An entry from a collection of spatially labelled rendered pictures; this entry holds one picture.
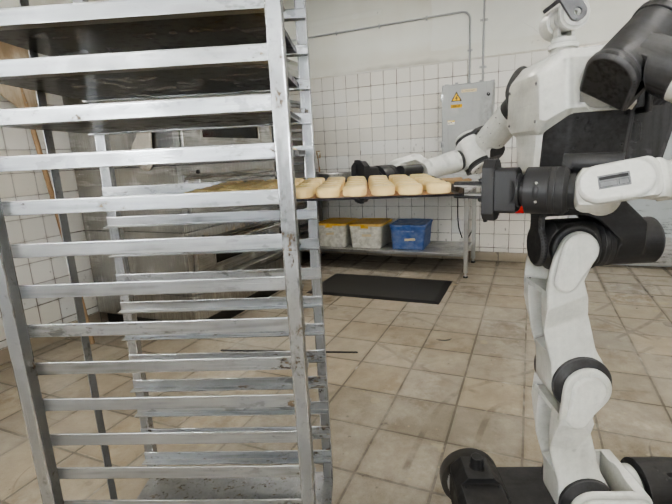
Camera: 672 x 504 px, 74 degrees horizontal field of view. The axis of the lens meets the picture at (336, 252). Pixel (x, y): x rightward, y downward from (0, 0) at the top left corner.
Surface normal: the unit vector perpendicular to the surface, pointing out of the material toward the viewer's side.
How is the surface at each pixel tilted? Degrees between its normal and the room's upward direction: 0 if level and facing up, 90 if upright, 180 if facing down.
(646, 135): 90
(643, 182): 71
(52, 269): 90
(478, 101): 90
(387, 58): 90
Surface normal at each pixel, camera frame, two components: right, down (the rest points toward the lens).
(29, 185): 0.92, 0.04
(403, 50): -0.40, 0.22
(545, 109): -0.74, 0.11
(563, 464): -0.04, 0.22
